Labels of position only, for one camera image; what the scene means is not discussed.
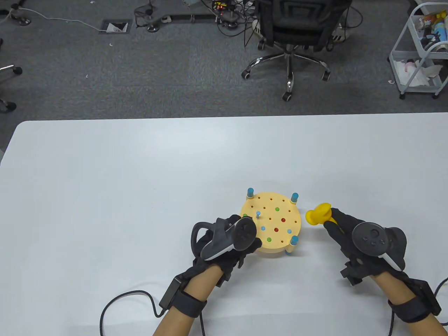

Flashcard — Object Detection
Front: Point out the person's right hand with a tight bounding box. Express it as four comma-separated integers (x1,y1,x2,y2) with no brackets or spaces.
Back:
324,208,408,278

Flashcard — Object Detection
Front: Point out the person's left hand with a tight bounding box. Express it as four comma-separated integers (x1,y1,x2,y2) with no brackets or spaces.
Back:
194,215,262,280

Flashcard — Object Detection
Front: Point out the yellow toy hammer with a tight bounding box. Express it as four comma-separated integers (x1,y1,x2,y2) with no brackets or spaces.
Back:
306,203,338,225

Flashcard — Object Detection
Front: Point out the yellow round tap bench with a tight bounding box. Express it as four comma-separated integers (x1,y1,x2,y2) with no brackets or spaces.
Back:
240,188,301,257

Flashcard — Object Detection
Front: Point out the person's left forearm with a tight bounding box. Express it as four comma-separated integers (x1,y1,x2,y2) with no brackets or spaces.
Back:
152,264,224,336

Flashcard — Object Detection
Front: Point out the person's right forearm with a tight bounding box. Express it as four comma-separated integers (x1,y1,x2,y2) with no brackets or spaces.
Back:
371,271,448,336

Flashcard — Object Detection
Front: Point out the grey right hand controller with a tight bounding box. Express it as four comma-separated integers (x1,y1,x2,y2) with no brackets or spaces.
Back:
352,222,407,272

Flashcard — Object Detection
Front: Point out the grey hand controller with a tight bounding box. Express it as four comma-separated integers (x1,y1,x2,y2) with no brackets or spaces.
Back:
191,217,257,261
352,222,407,272

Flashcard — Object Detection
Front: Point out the grey left hand controller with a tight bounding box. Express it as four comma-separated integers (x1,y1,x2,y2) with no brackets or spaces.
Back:
191,217,257,261

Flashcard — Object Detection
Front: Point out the white utility cart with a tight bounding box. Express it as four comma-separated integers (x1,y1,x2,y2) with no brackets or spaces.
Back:
388,2,448,100

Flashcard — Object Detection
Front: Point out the black office chair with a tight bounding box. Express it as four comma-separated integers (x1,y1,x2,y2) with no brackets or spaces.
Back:
241,0,352,102

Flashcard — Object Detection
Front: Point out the black desk base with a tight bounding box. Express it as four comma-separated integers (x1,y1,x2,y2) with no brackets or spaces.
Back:
145,13,219,33

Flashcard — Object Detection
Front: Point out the grey floor socket box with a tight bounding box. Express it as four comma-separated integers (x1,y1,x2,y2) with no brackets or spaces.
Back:
100,19,132,34

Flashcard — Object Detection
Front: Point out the chrome chair base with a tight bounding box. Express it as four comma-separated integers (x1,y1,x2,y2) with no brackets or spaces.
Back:
0,38,23,113

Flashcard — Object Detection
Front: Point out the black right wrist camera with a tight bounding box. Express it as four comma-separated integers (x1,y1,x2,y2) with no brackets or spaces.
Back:
340,261,363,286

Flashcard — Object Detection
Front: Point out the black left wrist strap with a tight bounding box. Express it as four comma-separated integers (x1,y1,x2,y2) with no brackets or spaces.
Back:
159,276,208,318

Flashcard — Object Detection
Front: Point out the black wrist strap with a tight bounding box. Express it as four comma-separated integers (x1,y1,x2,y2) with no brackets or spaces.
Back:
159,276,208,318
388,280,442,323

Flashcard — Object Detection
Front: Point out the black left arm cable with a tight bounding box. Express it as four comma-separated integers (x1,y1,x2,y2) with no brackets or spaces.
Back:
100,290,207,336

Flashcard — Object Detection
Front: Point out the black right wrist strap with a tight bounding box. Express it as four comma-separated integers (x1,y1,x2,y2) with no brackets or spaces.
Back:
388,280,442,323

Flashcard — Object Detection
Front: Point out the dark right arm cable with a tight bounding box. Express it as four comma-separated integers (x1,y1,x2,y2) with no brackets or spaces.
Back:
388,278,448,336

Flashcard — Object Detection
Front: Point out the tangle of black cables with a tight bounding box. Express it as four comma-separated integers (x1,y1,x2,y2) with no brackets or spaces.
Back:
134,0,364,48

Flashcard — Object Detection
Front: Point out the white floor cable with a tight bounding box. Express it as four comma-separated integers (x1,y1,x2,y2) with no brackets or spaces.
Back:
0,5,105,32

